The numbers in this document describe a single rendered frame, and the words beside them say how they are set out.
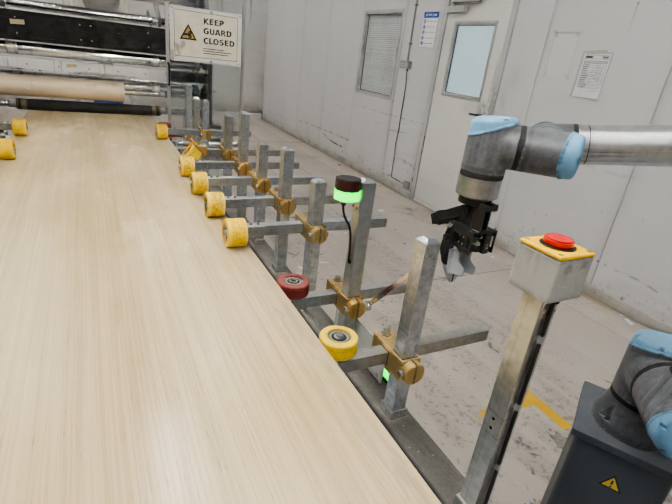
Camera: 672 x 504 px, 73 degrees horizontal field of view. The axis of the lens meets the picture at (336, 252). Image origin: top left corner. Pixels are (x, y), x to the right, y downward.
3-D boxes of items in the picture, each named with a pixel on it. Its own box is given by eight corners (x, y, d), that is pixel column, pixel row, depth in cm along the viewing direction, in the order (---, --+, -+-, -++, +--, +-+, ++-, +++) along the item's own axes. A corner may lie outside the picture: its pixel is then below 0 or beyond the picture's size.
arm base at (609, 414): (595, 390, 136) (607, 363, 132) (670, 421, 127) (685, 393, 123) (587, 427, 121) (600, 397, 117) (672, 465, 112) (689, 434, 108)
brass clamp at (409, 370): (390, 346, 108) (393, 328, 106) (424, 382, 97) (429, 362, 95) (368, 351, 105) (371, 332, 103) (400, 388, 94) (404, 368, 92)
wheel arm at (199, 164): (296, 167, 212) (297, 159, 210) (299, 169, 209) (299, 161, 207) (184, 167, 189) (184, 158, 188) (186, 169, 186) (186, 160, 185)
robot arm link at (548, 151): (582, 130, 94) (520, 121, 97) (594, 136, 84) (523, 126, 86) (568, 174, 97) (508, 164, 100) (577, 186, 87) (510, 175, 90)
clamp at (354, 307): (341, 292, 127) (343, 276, 125) (365, 317, 116) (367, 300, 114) (322, 295, 125) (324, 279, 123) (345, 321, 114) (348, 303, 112)
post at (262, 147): (260, 257, 189) (266, 140, 170) (262, 261, 186) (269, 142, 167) (251, 258, 187) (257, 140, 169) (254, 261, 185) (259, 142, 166)
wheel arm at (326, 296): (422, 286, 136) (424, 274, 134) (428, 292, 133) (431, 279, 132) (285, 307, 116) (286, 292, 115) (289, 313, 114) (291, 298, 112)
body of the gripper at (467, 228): (466, 258, 97) (479, 205, 92) (440, 243, 104) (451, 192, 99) (491, 255, 101) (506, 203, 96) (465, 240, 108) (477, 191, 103)
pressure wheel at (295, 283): (298, 308, 122) (302, 269, 117) (310, 324, 115) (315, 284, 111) (270, 312, 118) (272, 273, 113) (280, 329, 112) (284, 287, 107)
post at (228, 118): (229, 212, 228) (231, 113, 209) (231, 215, 225) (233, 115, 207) (222, 213, 227) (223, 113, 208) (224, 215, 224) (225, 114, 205)
